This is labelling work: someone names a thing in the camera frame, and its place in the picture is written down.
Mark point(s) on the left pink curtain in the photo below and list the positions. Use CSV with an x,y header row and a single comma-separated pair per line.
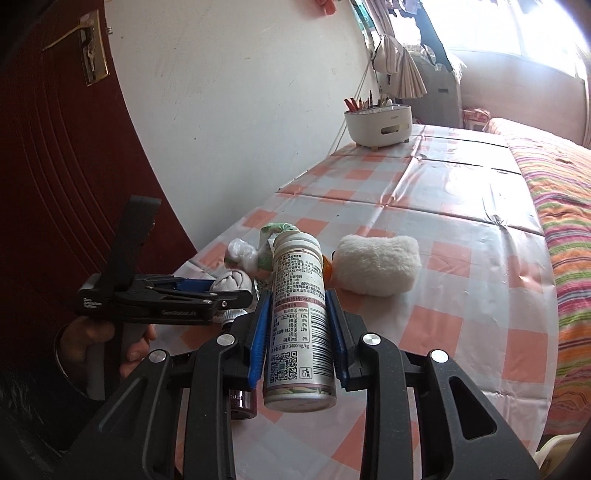
x,y
379,13

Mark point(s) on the brass door handle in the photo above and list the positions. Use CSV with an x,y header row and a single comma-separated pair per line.
x,y
89,33

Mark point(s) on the cream trash bin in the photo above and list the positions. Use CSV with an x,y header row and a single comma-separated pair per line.
x,y
553,452

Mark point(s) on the grey air cooler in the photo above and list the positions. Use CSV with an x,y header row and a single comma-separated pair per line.
x,y
442,104

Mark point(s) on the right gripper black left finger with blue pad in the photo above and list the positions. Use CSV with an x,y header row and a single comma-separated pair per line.
x,y
170,419

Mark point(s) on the person left hand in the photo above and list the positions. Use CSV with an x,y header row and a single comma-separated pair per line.
x,y
83,333

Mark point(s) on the striped bed sheet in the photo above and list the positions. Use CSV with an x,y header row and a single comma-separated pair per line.
x,y
557,172

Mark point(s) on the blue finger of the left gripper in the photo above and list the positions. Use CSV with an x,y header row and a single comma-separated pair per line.
x,y
193,285

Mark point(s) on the checkered plastic tablecloth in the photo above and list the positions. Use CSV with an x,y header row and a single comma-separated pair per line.
x,y
485,293

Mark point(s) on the dark blue small bottle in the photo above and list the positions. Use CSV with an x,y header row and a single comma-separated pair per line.
x,y
243,404

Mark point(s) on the white fluffy plush toy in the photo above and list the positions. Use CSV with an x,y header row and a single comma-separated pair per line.
x,y
376,266

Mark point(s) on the orange hanging cloth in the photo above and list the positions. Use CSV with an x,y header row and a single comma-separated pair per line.
x,y
328,6

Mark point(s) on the white pen holder basket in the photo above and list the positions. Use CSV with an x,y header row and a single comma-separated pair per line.
x,y
375,127

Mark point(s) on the white tissue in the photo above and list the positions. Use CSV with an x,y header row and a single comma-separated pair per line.
x,y
241,255

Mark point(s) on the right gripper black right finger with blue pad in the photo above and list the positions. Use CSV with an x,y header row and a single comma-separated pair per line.
x,y
425,417

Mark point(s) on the dark red wooden door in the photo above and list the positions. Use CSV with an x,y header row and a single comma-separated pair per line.
x,y
70,160

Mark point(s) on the white labelled can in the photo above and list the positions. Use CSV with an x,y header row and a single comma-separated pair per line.
x,y
300,374

